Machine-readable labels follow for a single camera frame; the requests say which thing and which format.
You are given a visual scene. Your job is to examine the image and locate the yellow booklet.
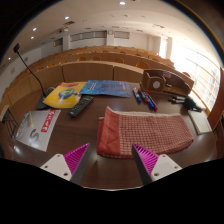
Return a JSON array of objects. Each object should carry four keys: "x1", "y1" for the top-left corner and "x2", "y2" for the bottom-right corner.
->
[{"x1": 42, "y1": 81, "x2": 88, "y2": 109}]

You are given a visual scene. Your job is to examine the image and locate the black remote control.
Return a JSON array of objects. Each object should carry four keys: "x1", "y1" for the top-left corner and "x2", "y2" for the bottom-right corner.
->
[{"x1": 67, "y1": 95, "x2": 95, "y2": 118}]

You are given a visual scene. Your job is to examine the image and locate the blue marker with red cap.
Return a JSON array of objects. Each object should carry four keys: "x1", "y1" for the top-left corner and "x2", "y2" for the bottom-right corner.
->
[{"x1": 144, "y1": 91, "x2": 159, "y2": 111}]

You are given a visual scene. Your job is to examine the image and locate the blue marker pen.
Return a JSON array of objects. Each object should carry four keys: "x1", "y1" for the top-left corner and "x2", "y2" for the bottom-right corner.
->
[{"x1": 132, "y1": 86, "x2": 142, "y2": 104}]

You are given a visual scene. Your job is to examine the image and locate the black-framed folding chair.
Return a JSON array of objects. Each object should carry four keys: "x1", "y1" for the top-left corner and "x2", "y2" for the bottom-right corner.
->
[{"x1": 0, "y1": 104, "x2": 20, "y2": 139}]

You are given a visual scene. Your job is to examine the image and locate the black handheld microphone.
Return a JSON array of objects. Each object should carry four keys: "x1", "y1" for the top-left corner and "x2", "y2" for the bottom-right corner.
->
[{"x1": 182, "y1": 95, "x2": 204, "y2": 113}]

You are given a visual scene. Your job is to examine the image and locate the recessed ceiling lights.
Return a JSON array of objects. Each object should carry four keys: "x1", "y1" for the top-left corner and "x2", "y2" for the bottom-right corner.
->
[{"x1": 30, "y1": 0, "x2": 127, "y2": 33}]

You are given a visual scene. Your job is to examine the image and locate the red marker pen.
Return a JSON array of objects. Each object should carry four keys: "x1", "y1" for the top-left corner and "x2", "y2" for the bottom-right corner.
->
[{"x1": 137, "y1": 87, "x2": 149, "y2": 104}]

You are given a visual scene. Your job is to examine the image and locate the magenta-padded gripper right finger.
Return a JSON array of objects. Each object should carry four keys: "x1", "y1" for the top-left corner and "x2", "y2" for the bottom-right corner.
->
[{"x1": 131, "y1": 143, "x2": 183, "y2": 186}]

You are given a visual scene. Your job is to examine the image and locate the wooden desk organizer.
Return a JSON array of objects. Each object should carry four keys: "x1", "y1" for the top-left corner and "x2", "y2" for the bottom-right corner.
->
[{"x1": 139, "y1": 68, "x2": 195, "y2": 98}]

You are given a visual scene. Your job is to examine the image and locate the white notepad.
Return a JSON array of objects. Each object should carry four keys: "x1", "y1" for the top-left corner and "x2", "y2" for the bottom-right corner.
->
[{"x1": 187, "y1": 109, "x2": 213, "y2": 136}]

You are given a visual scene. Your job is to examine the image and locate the black gooseneck desk microphone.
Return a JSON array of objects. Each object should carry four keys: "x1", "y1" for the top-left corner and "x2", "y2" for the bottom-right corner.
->
[{"x1": 12, "y1": 42, "x2": 56, "y2": 111}]

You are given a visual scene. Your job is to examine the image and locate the red white checked towel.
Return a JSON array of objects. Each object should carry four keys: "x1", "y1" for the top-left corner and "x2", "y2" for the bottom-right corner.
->
[{"x1": 96, "y1": 106, "x2": 195, "y2": 159}]

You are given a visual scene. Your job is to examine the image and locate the black marker pen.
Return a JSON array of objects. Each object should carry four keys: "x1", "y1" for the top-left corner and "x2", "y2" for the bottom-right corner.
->
[
  {"x1": 168, "y1": 95, "x2": 186, "y2": 101},
  {"x1": 168, "y1": 98, "x2": 186, "y2": 104}
]

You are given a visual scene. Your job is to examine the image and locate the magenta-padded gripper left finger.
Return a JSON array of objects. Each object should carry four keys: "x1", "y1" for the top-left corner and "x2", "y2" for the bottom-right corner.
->
[{"x1": 39, "y1": 142, "x2": 92, "y2": 186}]

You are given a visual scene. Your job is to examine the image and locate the blue booklet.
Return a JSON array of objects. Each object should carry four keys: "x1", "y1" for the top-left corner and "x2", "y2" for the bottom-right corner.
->
[{"x1": 79, "y1": 79, "x2": 132, "y2": 99}]

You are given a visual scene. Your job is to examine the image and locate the wooden auditorium seat rows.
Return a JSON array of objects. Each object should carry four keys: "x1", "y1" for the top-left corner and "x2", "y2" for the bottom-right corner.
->
[{"x1": 0, "y1": 45, "x2": 193, "y2": 108}]

